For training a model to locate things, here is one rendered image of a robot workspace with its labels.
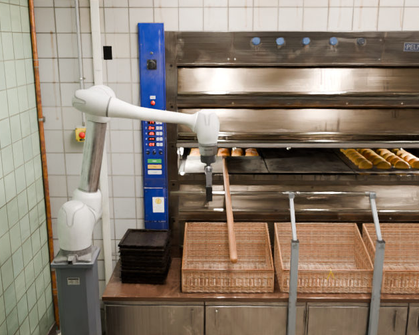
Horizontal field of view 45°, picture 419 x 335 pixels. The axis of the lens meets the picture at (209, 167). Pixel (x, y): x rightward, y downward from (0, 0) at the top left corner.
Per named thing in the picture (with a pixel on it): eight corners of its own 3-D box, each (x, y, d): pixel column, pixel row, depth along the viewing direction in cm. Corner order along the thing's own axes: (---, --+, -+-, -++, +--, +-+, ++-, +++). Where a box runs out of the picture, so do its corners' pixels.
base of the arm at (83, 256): (50, 266, 241) (50, 256, 240) (62, 248, 262) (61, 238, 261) (89, 266, 242) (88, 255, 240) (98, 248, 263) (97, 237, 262)
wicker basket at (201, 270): (185, 259, 349) (184, 221, 343) (266, 259, 349) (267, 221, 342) (180, 293, 302) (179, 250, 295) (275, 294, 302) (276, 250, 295)
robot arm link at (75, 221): (54, 250, 245) (50, 208, 240) (66, 236, 263) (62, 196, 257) (87, 251, 244) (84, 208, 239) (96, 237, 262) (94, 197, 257)
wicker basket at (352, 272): (271, 259, 349) (273, 221, 342) (354, 260, 348) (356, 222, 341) (280, 294, 302) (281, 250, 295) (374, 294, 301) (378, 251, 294)
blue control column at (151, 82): (171, 234, 550) (167, 28, 497) (185, 234, 550) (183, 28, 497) (147, 334, 363) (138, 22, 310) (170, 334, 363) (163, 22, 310)
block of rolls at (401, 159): (338, 150, 408) (339, 143, 406) (398, 151, 407) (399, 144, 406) (359, 169, 349) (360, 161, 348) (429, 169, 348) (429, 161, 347)
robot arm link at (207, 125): (219, 144, 235) (219, 139, 248) (218, 111, 232) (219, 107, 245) (195, 144, 236) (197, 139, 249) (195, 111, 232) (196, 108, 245)
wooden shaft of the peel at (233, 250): (237, 264, 204) (237, 257, 203) (230, 264, 204) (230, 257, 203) (226, 161, 370) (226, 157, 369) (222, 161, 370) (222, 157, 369)
